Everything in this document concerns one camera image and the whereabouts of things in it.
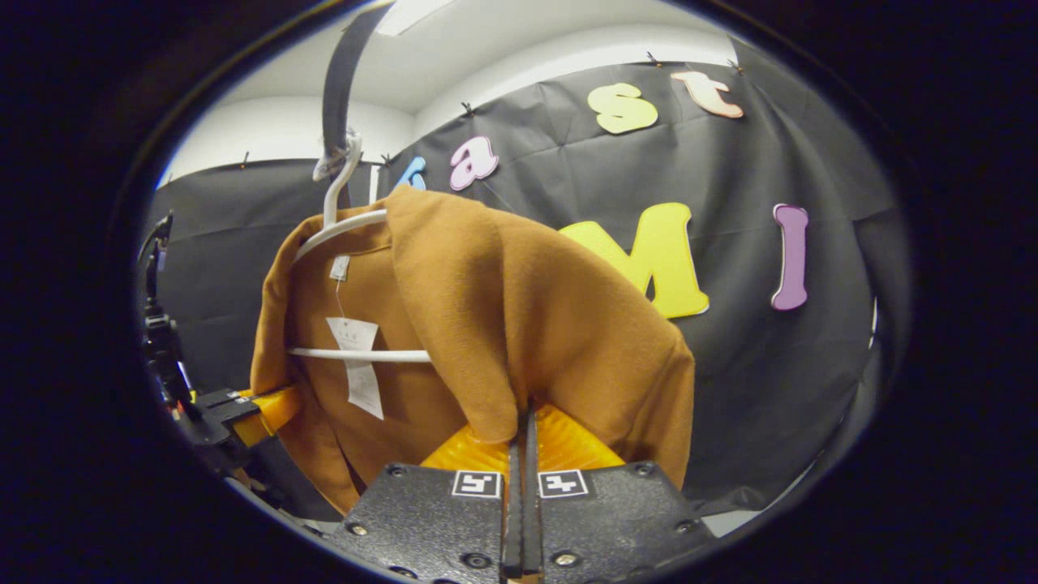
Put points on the large white clothes hanger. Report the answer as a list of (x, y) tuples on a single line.
[(357, 354)]

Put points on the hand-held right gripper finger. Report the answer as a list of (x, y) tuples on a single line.
[(513, 527), (532, 527)]

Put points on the brown jacket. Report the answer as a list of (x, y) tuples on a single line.
[(527, 324)]

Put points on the black clothes rack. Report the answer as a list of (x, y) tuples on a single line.
[(340, 81)]

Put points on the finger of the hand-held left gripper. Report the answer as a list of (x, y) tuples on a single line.
[(276, 410)]

